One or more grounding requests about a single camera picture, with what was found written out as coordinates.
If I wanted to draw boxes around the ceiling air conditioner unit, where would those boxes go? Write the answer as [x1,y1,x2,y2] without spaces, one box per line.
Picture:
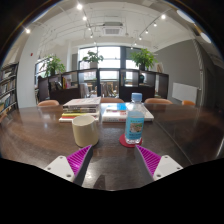
[101,22,124,37]

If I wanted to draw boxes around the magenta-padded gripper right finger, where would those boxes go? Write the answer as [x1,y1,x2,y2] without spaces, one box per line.
[134,143,184,186]

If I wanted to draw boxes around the round white ceiling lamps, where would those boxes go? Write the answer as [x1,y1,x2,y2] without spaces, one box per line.
[176,9,213,44]

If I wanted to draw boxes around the cream ceramic cup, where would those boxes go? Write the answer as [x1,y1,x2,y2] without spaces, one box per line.
[71,114,100,148]

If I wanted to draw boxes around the small white-potted plant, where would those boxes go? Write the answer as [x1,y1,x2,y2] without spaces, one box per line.
[81,50,104,70]

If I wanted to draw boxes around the clear blue-capped water bottle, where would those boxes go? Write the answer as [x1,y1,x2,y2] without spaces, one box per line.
[124,92,146,145]

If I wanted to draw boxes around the large window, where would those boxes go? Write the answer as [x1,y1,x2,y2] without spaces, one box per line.
[78,46,144,81]

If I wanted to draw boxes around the ceiling track spotlights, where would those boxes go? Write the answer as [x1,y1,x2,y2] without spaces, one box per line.
[24,3,167,46]

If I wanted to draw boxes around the stack of books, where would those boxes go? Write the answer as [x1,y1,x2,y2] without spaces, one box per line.
[58,96,102,123]

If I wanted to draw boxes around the white wall panel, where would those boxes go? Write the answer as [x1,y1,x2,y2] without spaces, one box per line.
[171,82,199,104]

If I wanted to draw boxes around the group of orange chairs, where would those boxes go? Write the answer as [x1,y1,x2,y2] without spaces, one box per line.
[37,97,197,108]

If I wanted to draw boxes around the large blue-covered book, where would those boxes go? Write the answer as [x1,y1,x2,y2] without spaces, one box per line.
[99,102,155,123]

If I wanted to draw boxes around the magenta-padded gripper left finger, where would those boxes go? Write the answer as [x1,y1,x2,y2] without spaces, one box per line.
[43,143,94,187]

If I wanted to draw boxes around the bushy potted plant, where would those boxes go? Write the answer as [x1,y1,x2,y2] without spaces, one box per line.
[43,54,67,78]

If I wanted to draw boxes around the large dark-potted plant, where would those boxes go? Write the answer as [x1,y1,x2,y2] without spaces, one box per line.
[130,48,158,72]

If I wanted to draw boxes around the tall bookshelf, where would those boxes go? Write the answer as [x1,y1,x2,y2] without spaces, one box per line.
[0,62,19,116]

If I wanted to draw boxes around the flat round red coaster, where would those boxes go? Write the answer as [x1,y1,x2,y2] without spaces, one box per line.
[119,133,144,149]

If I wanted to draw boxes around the dark divider shelf unit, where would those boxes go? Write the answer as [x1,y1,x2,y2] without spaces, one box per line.
[37,68,170,105]

